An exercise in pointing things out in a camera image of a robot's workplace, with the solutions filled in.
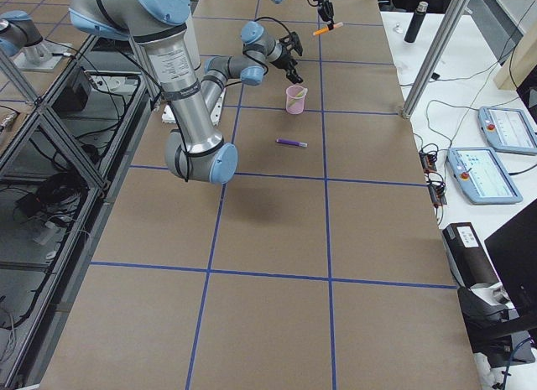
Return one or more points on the teach pendant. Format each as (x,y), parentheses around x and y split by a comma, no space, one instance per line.
(482,177)
(507,130)

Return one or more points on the black monitor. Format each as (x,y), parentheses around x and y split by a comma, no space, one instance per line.
(512,249)

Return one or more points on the near teach pendant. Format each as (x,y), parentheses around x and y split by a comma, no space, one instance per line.
(482,177)

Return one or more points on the yellow marker pen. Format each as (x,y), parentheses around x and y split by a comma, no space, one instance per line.
(300,94)

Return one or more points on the black water bottle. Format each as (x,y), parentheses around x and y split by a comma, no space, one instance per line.
(416,22)

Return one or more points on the aluminium frame post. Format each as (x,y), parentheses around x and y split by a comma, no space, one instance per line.
(440,41)

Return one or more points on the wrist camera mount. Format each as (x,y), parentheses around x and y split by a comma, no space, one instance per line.
(291,42)

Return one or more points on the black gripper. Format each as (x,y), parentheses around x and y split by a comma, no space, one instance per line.
(323,6)
(286,59)

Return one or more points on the small circuit boards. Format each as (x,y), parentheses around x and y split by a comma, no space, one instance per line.
(435,182)

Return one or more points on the black brown box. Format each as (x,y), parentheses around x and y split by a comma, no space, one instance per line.
(469,264)

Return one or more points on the purple marker pen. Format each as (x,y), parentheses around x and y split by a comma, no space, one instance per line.
(291,143)

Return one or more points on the far teach pendant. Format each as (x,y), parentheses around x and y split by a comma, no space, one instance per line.
(507,130)

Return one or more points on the orange marker pen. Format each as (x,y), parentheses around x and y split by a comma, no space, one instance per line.
(329,27)

